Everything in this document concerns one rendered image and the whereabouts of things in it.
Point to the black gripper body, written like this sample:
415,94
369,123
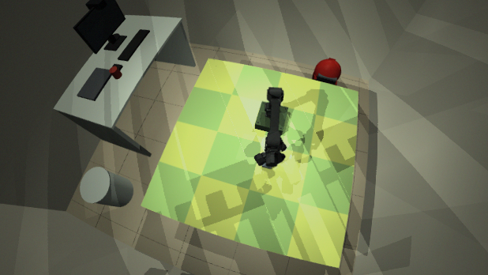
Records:
260,159

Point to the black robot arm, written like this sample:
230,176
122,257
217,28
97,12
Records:
274,139

